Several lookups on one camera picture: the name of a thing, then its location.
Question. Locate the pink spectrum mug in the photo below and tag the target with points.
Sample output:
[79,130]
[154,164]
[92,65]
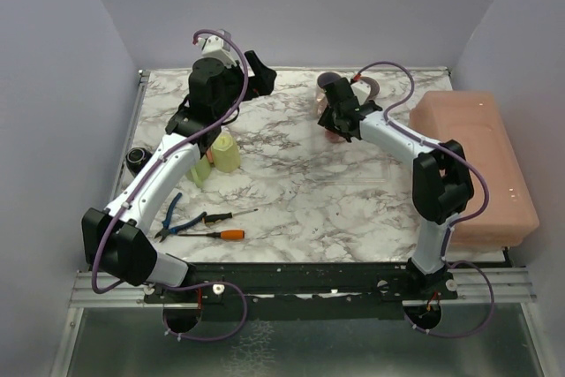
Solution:
[333,138]

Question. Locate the yellow-green faceted mug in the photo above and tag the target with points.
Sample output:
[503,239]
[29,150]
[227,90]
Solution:
[225,153]

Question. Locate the black handled screwdriver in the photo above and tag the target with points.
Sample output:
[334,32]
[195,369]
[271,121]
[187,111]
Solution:
[214,218]

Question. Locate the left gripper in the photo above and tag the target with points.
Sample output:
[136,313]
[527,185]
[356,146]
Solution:
[261,83]

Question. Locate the purple mug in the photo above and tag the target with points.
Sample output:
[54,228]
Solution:
[369,85]

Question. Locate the pink storage bin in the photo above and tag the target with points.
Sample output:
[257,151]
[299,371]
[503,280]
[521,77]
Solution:
[473,119]

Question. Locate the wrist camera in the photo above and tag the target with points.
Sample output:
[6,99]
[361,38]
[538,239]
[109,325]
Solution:
[216,47]
[361,95]

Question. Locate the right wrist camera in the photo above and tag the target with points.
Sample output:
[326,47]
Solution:
[361,95]

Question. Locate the aluminium rail frame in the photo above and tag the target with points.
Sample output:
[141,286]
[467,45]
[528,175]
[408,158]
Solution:
[317,202]

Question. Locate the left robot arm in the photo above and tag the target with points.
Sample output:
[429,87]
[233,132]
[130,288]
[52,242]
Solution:
[115,238]

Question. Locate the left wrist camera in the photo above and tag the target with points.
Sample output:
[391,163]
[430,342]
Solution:
[216,47]

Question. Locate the black mug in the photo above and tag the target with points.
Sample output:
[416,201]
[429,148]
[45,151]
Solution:
[136,158]

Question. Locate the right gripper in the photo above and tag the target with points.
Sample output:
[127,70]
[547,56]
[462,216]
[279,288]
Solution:
[326,120]

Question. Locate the black mounting base plate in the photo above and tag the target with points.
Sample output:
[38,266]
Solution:
[299,291]

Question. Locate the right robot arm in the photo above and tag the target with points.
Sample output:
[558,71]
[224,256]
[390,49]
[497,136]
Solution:
[441,183]

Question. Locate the orange handled screwdriver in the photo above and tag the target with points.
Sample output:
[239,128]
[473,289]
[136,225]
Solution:
[230,235]

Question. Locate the light green mug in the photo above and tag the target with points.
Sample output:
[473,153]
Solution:
[200,172]

